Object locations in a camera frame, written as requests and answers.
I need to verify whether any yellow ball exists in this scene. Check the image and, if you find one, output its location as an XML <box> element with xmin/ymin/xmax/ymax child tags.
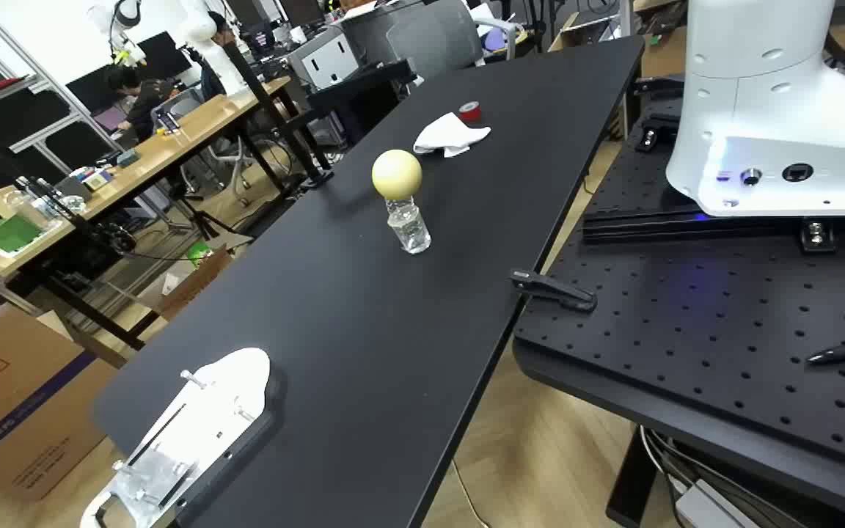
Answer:
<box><xmin>370</xmin><ymin>146</ymin><xmax>424</xmax><ymax>205</ymax></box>

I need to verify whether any white cloth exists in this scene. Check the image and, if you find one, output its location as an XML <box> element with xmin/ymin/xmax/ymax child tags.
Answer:
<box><xmin>409</xmin><ymin>111</ymin><xmax>496</xmax><ymax>162</ymax></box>

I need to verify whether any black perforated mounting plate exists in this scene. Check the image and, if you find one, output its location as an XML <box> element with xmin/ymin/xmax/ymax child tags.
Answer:
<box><xmin>509</xmin><ymin>91</ymin><xmax>845</xmax><ymax>528</ymax></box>

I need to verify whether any clear glass cup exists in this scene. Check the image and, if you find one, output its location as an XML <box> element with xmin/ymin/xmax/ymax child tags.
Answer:
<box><xmin>384</xmin><ymin>198</ymin><xmax>433</xmax><ymax>259</ymax></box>

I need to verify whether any black clamped pole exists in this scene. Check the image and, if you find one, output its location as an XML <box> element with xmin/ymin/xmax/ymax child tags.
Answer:
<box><xmin>208</xmin><ymin>8</ymin><xmax>335</xmax><ymax>190</ymax></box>

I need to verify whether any seated person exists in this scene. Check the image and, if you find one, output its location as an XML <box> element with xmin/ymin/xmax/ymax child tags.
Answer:
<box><xmin>110</xmin><ymin>69</ymin><xmax>189</xmax><ymax>146</ymax></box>

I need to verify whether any black side cart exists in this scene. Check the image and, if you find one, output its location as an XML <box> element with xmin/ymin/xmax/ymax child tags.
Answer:
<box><xmin>307</xmin><ymin>60</ymin><xmax>415</xmax><ymax>154</ymax></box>

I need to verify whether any metal frame shelving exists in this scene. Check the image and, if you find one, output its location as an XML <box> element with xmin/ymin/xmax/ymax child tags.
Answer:
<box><xmin>0</xmin><ymin>8</ymin><xmax>110</xmax><ymax>195</ymax></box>

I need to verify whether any green tray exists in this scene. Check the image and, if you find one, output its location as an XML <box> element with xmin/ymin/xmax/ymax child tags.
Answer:
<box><xmin>0</xmin><ymin>212</ymin><xmax>48</xmax><ymax>262</ymax></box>

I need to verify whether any white slotted cabinet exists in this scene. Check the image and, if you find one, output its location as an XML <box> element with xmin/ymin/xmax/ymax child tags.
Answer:
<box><xmin>286</xmin><ymin>32</ymin><xmax>364</xmax><ymax>98</ymax></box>

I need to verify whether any cardboard box with red logo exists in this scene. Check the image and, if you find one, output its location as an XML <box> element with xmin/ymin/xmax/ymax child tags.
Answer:
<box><xmin>0</xmin><ymin>303</ymin><xmax>123</xmax><ymax>504</ymax></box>

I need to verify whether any long wooden desk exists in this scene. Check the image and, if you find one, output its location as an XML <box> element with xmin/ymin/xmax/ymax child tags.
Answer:
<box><xmin>0</xmin><ymin>73</ymin><xmax>293</xmax><ymax>283</ymax></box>

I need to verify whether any black aluminium rail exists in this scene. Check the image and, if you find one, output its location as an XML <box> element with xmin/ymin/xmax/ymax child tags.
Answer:
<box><xmin>580</xmin><ymin>205</ymin><xmax>845</xmax><ymax>250</ymax></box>

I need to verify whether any black clamp handle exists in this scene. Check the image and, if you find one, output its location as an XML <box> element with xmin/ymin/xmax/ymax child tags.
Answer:
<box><xmin>509</xmin><ymin>271</ymin><xmax>600</xmax><ymax>318</ymax></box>

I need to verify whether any grey office chair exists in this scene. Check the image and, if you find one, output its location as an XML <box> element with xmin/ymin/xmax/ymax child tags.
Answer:
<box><xmin>342</xmin><ymin>0</ymin><xmax>484</xmax><ymax>85</ymax></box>

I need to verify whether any black monitor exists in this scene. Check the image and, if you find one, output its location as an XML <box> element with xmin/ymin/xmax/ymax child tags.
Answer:
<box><xmin>135</xmin><ymin>29</ymin><xmax>195</xmax><ymax>82</ymax></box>

